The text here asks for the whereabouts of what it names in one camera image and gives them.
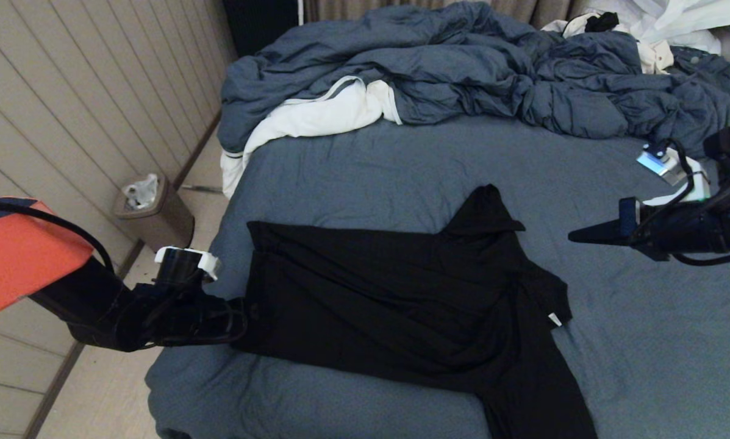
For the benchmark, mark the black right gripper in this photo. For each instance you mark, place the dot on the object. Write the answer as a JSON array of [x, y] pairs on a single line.
[[682, 231]]

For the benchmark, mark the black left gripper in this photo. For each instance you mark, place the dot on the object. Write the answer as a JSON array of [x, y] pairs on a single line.
[[175, 317]]

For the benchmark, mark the black t-shirt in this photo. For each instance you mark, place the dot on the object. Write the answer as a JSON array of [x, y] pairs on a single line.
[[371, 292]]

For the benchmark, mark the bed with blue sheet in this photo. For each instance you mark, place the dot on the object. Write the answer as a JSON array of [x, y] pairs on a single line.
[[615, 341]]

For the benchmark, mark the brown trash bin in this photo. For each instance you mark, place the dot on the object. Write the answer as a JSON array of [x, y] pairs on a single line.
[[169, 225]]

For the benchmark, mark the cream buttoned shirt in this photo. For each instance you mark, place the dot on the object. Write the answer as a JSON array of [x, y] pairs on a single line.
[[654, 58]]

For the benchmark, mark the dark blue denim garment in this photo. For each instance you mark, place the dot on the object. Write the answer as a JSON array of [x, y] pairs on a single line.
[[709, 66]]

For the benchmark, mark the small black garment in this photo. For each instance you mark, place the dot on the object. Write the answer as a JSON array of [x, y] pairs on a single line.
[[601, 22]]

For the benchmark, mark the white quilt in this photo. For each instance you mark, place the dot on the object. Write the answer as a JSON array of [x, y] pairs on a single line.
[[316, 114]]

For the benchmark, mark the crumpled blue duvet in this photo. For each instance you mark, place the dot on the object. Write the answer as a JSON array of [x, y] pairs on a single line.
[[462, 64]]

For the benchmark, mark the white crumpled garment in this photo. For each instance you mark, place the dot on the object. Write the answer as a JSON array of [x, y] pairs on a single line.
[[676, 17]]

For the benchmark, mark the dark cabinet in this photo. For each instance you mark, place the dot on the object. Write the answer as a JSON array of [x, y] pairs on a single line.
[[258, 27]]

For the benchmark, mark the beige curtain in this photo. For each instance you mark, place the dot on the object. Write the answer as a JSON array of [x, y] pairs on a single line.
[[340, 9]]

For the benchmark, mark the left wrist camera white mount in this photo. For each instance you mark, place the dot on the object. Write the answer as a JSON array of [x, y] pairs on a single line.
[[209, 265]]

